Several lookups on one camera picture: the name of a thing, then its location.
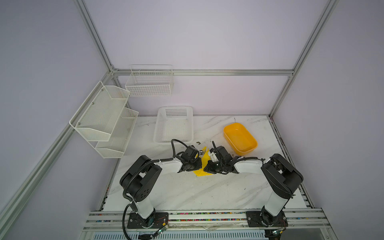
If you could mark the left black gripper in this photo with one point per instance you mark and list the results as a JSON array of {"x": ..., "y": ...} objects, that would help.
[{"x": 198, "y": 164}]

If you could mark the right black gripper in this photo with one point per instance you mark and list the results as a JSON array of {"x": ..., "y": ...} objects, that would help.
[{"x": 209, "y": 169}]

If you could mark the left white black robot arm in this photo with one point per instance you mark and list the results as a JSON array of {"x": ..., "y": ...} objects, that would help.
[{"x": 140, "y": 179}]

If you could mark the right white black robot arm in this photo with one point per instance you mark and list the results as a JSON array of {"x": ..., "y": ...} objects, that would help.
[{"x": 282, "y": 176}]

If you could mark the yellow plastic tub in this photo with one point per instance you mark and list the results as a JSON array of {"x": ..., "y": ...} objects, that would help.
[{"x": 240, "y": 139}]

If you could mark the white plastic perforated basket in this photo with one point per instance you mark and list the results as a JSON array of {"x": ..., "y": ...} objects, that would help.
[{"x": 174, "y": 122}]

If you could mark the lower white mesh shelf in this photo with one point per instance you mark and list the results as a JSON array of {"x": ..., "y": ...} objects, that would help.
[{"x": 116, "y": 147}]

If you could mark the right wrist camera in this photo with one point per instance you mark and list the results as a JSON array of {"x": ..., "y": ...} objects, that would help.
[{"x": 213, "y": 156}]

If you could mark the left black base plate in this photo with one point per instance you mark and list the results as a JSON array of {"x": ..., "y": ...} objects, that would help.
[{"x": 154, "y": 221}]

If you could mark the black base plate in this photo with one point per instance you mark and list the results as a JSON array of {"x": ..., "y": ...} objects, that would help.
[
  {"x": 154, "y": 221},
  {"x": 265, "y": 219}
]

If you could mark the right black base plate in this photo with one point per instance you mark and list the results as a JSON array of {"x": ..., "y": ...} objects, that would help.
[{"x": 265, "y": 219}]

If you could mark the white wire wall basket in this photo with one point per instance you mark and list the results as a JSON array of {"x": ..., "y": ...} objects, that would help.
[{"x": 150, "y": 80}]

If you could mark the aluminium front rail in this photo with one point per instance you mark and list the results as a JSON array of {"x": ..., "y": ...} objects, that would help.
[{"x": 209, "y": 220}]

